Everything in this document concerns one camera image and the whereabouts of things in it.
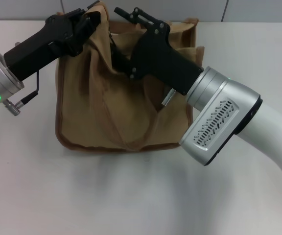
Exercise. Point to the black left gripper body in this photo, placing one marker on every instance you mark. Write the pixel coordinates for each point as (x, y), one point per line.
(38, 46)

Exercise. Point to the silver metal zipper pull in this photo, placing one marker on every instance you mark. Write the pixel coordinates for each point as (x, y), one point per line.
(111, 38)

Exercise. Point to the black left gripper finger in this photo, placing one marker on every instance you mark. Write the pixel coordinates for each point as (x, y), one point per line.
(89, 17)
(78, 34)

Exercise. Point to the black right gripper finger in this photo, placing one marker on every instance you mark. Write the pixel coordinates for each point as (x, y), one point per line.
(122, 62)
(141, 17)

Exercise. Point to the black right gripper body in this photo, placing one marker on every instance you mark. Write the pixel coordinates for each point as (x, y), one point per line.
(160, 58)

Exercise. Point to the khaki canvas food bag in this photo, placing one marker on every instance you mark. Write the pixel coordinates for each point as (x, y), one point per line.
(94, 110)

